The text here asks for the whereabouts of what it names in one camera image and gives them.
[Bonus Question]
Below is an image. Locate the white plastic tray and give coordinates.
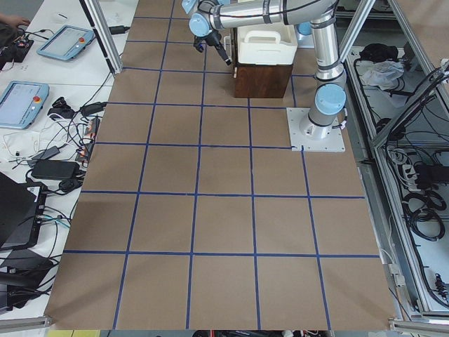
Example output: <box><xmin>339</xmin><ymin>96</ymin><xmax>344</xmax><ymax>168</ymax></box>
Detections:
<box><xmin>237</xmin><ymin>22</ymin><xmax>297</xmax><ymax>65</ymax></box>

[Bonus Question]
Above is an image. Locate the aluminium frame post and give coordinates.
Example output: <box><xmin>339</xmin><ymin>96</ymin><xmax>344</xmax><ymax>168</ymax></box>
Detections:
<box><xmin>79</xmin><ymin>0</ymin><xmax>123</xmax><ymax>76</ymax></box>

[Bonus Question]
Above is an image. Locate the dark wooden cabinet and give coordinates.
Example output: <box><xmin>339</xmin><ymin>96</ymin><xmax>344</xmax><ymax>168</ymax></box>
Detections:
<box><xmin>234</xmin><ymin>63</ymin><xmax>293</xmax><ymax>98</ymax></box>

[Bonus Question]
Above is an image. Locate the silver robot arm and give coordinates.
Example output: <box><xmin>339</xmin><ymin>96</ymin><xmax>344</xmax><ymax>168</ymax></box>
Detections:
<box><xmin>182</xmin><ymin>1</ymin><xmax>346</xmax><ymax>140</ymax></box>

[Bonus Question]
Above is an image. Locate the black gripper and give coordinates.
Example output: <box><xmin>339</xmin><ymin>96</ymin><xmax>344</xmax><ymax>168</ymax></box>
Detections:
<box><xmin>193</xmin><ymin>31</ymin><xmax>232</xmax><ymax>65</ymax></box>

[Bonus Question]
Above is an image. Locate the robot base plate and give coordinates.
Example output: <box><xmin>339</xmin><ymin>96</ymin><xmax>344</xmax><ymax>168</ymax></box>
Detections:
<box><xmin>286</xmin><ymin>107</ymin><xmax>346</xmax><ymax>152</ymax></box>

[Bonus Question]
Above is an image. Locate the white crumpled cloth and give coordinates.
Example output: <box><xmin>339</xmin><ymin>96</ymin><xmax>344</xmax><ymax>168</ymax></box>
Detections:
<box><xmin>361</xmin><ymin>61</ymin><xmax>404</xmax><ymax>90</ymax></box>

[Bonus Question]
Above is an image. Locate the black laptop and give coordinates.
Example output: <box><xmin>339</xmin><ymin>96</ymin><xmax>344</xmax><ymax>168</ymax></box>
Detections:
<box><xmin>1</xmin><ymin>173</ymin><xmax>47</xmax><ymax>251</ymax></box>

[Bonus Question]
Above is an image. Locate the black power adapter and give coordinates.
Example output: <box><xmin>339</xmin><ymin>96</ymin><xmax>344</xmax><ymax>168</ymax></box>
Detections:
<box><xmin>31</xmin><ymin>160</ymin><xmax>80</xmax><ymax>180</ymax></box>

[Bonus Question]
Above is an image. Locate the blue teach pendant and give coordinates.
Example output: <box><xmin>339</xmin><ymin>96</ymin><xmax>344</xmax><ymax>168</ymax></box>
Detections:
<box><xmin>1</xmin><ymin>81</ymin><xmax>50</xmax><ymax>129</ymax></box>
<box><xmin>36</xmin><ymin>25</ymin><xmax>95</xmax><ymax>61</ymax></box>

